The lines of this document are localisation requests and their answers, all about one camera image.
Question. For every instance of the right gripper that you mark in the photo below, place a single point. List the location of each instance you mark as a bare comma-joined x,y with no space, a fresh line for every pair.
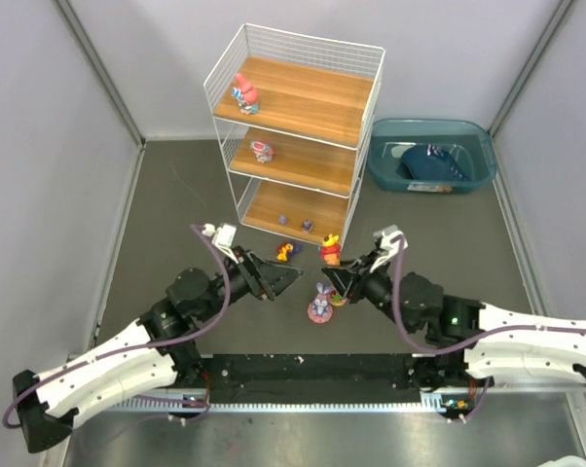
361,278

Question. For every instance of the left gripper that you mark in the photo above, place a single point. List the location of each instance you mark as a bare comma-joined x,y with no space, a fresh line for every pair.
258,274

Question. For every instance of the yellow bear ice cream cone toy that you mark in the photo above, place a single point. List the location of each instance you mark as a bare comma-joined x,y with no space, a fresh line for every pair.
330,250

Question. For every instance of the purple bunny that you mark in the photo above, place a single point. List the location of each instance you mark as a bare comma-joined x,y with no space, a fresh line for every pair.
320,310

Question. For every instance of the pink toy with goggles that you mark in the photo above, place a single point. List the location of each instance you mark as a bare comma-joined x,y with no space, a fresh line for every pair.
262,150

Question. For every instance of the pink rabbit toy blue bow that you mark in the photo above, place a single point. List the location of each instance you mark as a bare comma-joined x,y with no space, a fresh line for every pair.
245,95

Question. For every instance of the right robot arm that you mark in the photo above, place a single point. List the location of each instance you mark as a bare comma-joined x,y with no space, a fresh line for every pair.
466,341

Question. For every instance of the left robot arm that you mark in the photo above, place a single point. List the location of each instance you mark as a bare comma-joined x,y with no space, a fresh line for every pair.
156,350

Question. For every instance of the navy bird toy red hat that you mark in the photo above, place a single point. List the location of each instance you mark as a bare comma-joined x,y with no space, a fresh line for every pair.
287,250

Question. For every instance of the pink bear donut toy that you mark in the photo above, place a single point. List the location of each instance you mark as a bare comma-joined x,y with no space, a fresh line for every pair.
335,299

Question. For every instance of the purple figurine on striped base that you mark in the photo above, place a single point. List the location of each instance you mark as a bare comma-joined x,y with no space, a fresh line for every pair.
307,226

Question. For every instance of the dark blue pouch in bin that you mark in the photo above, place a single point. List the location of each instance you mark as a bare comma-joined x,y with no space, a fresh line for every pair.
429,162

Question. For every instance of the teal plastic bin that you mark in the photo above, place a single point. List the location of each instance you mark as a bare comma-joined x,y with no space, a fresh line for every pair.
469,144

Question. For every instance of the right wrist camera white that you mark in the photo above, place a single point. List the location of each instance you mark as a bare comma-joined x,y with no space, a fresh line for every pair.
387,241

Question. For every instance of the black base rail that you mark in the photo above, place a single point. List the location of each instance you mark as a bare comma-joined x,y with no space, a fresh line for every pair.
329,379

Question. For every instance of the white wire wooden shelf rack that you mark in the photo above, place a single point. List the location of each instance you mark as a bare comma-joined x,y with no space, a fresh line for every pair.
317,99

